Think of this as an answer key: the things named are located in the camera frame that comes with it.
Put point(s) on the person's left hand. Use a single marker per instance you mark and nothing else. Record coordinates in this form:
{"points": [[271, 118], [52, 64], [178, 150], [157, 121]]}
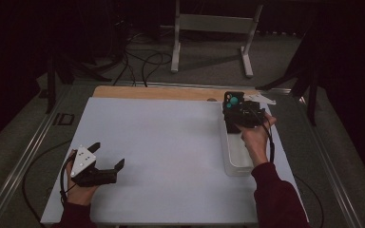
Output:
{"points": [[80, 194]]}

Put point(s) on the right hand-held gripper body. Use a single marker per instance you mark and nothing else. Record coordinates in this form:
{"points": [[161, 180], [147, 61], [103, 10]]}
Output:
{"points": [[250, 114]]}

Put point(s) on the person's right hand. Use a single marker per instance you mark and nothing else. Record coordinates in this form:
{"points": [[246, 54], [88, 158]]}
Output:
{"points": [[256, 142]]}

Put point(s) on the long white plastic bin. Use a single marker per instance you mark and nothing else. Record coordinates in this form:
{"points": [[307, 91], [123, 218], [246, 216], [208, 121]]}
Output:
{"points": [[237, 155]]}

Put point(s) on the white metal stand frame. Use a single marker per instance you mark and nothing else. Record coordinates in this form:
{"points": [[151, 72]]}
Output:
{"points": [[215, 23]]}

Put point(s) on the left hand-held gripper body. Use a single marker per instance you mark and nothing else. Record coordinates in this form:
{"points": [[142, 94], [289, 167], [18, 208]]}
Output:
{"points": [[82, 161]]}

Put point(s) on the white table mat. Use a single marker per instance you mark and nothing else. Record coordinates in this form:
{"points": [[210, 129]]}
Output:
{"points": [[171, 164]]}

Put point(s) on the black phone case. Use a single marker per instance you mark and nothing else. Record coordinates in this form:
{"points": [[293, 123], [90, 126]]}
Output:
{"points": [[231, 115]]}

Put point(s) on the black stand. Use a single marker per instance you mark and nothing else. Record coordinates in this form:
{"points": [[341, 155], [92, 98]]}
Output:
{"points": [[51, 85], [312, 95]]}

